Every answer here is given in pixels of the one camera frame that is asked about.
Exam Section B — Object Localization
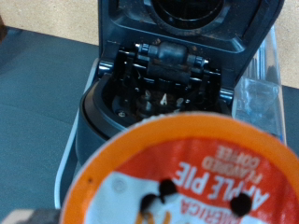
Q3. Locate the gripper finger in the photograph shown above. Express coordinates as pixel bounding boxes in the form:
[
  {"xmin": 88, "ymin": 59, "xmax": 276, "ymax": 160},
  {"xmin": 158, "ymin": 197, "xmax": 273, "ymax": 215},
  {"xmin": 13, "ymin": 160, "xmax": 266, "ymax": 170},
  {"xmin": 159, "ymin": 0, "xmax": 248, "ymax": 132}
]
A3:
[{"xmin": 0, "ymin": 208, "xmax": 61, "ymax": 224}]

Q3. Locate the coffee pod with orange lid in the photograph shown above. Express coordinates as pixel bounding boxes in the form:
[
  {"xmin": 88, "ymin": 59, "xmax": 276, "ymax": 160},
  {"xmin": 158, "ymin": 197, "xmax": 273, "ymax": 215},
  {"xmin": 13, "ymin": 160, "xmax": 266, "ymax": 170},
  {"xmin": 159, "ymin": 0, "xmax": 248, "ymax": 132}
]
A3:
[{"xmin": 60, "ymin": 112, "xmax": 299, "ymax": 224}]

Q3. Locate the black Keurig coffee machine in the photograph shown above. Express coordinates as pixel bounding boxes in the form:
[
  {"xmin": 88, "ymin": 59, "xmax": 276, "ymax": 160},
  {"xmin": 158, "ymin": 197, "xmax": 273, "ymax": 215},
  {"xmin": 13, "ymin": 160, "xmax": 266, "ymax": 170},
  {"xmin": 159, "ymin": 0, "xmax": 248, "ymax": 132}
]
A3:
[{"xmin": 54, "ymin": 0, "xmax": 288, "ymax": 209}]

